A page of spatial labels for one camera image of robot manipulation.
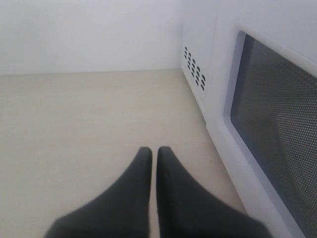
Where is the white microwave oven body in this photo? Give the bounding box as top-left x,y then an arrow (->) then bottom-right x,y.
181,14 -> 218,125

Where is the white microwave door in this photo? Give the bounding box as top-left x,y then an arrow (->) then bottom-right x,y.
207,16 -> 317,238

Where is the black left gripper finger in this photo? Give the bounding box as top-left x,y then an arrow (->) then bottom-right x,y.
45,147 -> 153,238

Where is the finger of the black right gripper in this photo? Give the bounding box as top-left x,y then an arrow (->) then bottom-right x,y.
156,146 -> 258,238

